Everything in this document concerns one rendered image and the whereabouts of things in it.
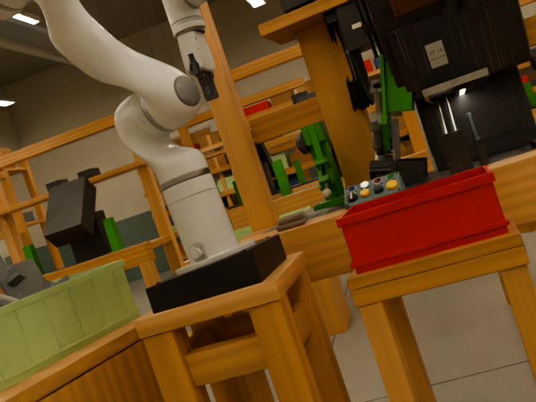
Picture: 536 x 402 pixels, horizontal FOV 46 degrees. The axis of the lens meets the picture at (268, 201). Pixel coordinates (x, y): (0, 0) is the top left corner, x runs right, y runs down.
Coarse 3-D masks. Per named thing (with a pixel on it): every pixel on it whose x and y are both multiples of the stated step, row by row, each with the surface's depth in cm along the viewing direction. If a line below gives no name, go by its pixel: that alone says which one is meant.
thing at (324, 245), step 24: (504, 168) 148; (528, 168) 146; (504, 192) 148; (528, 192) 147; (336, 216) 161; (528, 216) 148; (288, 240) 165; (312, 240) 163; (336, 240) 161; (312, 264) 164; (336, 264) 162
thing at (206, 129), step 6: (396, 114) 1153; (204, 126) 1220; (210, 126) 1218; (192, 132) 1225; (198, 132) 1223; (204, 132) 1220; (210, 132) 1218; (174, 138) 1233; (192, 138) 1226; (180, 144) 1231; (216, 150) 1219; (216, 174) 1224; (156, 180) 1247
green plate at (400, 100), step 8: (384, 64) 176; (384, 72) 176; (384, 80) 176; (392, 80) 176; (384, 88) 176; (392, 88) 176; (400, 88) 176; (384, 96) 176; (392, 96) 177; (400, 96) 176; (408, 96) 175; (384, 104) 176; (392, 104) 177; (400, 104) 176; (408, 104) 176; (384, 112) 177
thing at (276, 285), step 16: (288, 256) 153; (304, 256) 153; (272, 272) 135; (288, 272) 135; (256, 288) 124; (272, 288) 124; (288, 288) 131; (192, 304) 128; (208, 304) 127; (224, 304) 126; (240, 304) 125; (256, 304) 125; (144, 320) 131; (160, 320) 130; (176, 320) 129; (192, 320) 128; (144, 336) 131
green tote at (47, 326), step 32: (64, 288) 158; (96, 288) 167; (128, 288) 178; (0, 320) 141; (32, 320) 148; (64, 320) 156; (96, 320) 165; (128, 320) 175; (0, 352) 139; (32, 352) 146; (64, 352) 153; (0, 384) 136
